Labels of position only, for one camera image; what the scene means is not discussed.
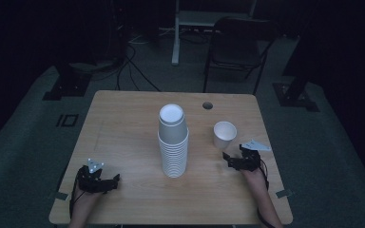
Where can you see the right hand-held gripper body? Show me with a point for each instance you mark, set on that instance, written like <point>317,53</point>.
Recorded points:
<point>250,156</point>

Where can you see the stack of white paper cups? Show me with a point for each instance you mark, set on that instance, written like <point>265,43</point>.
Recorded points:
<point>173,142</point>

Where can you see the black folding chair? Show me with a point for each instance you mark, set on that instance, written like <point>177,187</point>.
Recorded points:
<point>237,47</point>

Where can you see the person's left hand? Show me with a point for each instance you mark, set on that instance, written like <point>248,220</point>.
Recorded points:
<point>87,198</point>

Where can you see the white metal desk frame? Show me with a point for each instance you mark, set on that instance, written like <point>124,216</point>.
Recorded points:
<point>199,19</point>

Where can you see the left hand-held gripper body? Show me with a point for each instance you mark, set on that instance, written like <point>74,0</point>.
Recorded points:
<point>90,180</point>

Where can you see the person's right hand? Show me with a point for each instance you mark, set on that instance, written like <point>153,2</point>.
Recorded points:
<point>253,177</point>

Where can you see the black stand with base plate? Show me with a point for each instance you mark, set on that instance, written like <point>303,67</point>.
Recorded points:
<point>297,88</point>
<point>68,82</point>

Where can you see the single white paper cup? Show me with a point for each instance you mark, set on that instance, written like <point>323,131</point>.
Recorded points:
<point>224,134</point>

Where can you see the grey tape strip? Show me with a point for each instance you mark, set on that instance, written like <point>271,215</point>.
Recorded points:
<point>284,193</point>
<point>61,196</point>

